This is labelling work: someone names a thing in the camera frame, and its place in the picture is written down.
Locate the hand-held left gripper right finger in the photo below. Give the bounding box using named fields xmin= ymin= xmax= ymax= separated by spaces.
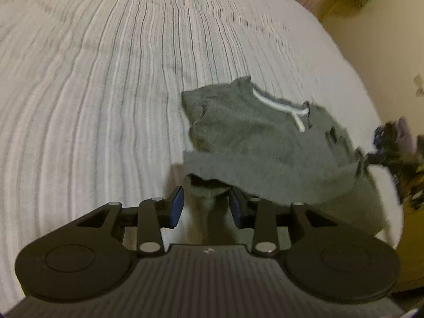
xmin=228 ymin=189 xmax=335 ymax=257

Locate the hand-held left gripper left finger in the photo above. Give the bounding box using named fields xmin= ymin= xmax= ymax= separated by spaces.
xmin=76 ymin=185 xmax=185 ymax=257

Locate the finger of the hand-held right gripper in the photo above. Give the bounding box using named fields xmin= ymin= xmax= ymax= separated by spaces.
xmin=366 ymin=151 xmax=394 ymax=167

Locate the grey shirt white neck tape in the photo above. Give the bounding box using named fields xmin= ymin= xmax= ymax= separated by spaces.
xmin=180 ymin=76 xmax=388 ymax=236

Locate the striped bed blanket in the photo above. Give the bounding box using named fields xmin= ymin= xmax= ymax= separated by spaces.
xmin=0 ymin=0 xmax=405 ymax=305

